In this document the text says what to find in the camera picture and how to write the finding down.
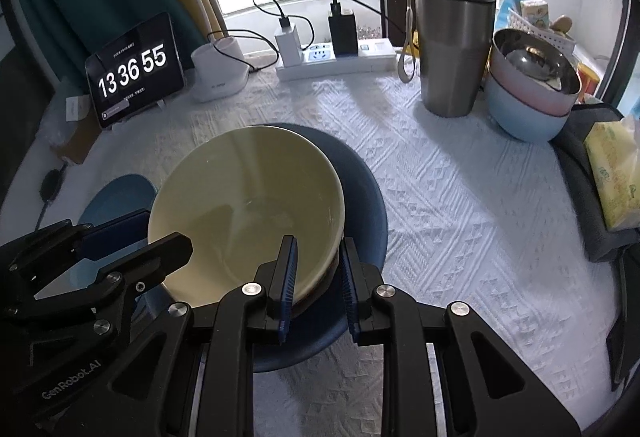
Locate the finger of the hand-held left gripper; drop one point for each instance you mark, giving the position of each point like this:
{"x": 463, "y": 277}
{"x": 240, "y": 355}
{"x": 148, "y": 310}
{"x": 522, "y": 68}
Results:
{"x": 115, "y": 234}
{"x": 160, "y": 257}

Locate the white desk lamp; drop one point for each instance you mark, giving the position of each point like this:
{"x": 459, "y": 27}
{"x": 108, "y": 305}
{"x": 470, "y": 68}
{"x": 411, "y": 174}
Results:
{"x": 220, "y": 77}

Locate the grey towel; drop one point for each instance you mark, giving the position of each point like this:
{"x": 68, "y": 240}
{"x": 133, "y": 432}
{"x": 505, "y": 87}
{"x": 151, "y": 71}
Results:
{"x": 575, "y": 167}

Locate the small white box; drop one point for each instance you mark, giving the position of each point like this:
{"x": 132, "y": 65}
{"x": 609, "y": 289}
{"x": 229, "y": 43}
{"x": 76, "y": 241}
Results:
{"x": 78, "y": 109}

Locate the blue snack bag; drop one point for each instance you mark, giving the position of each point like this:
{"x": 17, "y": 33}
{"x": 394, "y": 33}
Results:
{"x": 510, "y": 2}

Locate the clear plastic bag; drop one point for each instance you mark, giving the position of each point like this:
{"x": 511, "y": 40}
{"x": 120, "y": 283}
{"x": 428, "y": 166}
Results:
{"x": 55, "y": 102}

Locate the orange lidded jar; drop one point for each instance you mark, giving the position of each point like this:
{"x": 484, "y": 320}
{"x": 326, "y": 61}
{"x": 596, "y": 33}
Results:
{"x": 589, "y": 79}

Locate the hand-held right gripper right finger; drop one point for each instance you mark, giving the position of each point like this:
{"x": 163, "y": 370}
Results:
{"x": 350, "y": 297}

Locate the white power strip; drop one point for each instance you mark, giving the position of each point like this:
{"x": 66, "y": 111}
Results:
{"x": 350, "y": 64}

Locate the cardboard box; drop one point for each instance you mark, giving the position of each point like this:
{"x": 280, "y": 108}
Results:
{"x": 75, "y": 142}

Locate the dark blue bowl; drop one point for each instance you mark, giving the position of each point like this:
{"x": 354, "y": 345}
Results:
{"x": 360, "y": 217}

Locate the wooden spoon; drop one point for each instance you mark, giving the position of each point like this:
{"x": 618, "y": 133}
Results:
{"x": 561, "y": 24}

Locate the yellow tissue pack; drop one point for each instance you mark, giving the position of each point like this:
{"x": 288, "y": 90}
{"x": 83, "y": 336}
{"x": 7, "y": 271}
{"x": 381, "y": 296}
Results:
{"x": 615, "y": 177}

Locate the black tablet clock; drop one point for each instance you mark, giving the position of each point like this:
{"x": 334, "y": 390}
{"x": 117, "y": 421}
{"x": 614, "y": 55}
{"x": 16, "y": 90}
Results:
{"x": 132, "y": 67}

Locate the cream bowl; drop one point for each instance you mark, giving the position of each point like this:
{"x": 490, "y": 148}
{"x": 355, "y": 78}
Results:
{"x": 240, "y": 202}

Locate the cream snack pack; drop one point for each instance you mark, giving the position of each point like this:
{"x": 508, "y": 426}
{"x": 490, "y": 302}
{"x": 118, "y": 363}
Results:
{"x": 535, "y": 14}

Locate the plain pink bowl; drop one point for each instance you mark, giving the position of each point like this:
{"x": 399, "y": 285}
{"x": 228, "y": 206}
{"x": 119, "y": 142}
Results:
{"x": 520, "y": 89}

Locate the steel tumbler with black lid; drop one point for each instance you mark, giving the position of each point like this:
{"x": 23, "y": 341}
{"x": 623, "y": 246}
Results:
{"x": 450, "y": 57}

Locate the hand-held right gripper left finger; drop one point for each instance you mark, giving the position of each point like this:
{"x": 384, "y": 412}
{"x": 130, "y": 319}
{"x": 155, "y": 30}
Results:
{"x": 287, "y": 292}

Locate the light blue bowl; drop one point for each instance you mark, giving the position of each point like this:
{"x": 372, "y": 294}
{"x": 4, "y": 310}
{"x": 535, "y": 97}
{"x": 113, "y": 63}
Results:
{"x": 515, "y": 117}

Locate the black charger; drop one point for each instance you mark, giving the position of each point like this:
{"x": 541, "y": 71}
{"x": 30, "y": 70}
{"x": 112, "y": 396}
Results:
{"x": 343, "y": 34}

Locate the white perforated basket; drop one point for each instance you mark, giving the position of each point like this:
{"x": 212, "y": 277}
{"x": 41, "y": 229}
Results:
{"x": 525, "y": 24}

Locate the white charger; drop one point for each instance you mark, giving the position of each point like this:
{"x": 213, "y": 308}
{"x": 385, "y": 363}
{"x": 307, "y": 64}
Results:
{"x": 288, "y": 44}

